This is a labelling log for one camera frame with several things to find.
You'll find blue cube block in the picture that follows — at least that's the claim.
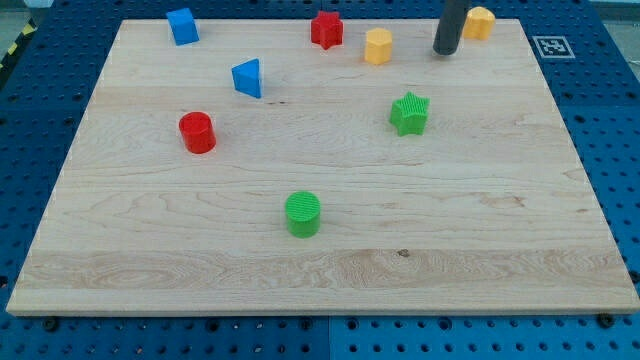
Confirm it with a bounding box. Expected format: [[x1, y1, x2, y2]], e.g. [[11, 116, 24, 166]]
[[166, 8, 199, 46]]

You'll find yellow heart block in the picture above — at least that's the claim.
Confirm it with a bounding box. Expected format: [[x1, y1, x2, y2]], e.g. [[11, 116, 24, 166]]
[[462, 6, 496, 40]]

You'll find black bolt front right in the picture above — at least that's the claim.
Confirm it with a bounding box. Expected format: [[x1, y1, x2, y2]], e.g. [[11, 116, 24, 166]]
[[596, 313, 616, 329]]

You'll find green cylinder block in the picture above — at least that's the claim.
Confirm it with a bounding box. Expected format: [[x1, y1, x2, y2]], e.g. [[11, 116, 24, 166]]
[[285, 191, 321, 238]]

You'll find black bolt front left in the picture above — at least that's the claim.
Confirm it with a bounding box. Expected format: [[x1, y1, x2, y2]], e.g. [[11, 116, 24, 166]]
[[41, 317, 59, 332]]

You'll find white fiducial marker tag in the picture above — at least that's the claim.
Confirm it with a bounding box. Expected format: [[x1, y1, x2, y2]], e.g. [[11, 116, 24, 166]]
[[532, 35, 575, 59]]

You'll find black bolt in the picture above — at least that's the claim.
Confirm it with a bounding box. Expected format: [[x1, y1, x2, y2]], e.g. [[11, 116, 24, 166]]
[[41, 317, 59, 332], [596, 313, 616, 329]]

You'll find light wooden board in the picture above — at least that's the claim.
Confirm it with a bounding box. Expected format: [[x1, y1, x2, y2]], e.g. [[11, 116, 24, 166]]
[[7, 19, 639, 317]]

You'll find red cylinder block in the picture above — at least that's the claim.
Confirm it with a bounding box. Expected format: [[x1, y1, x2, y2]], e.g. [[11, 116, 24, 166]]
[[178, 111, 216, 154]]

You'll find green star block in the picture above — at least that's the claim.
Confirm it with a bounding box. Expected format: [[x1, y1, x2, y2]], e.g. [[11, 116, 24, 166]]
[[389, 92, 430, 137]]

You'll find yellow hexagon block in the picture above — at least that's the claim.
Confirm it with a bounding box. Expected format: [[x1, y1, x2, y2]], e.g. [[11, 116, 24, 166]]
[[364, 28, 393, 65]]

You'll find red star block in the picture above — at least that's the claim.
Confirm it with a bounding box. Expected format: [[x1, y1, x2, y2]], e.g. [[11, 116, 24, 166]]
[[310, 11, 344, 50]]

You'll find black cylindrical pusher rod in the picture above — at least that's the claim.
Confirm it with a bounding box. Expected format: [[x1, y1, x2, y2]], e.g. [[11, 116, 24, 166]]
[[433, 0, 471, 56]]

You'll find blue triangle block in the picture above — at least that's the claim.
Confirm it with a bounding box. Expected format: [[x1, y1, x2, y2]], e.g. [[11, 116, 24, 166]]
[[231, 58, 262, 98]]

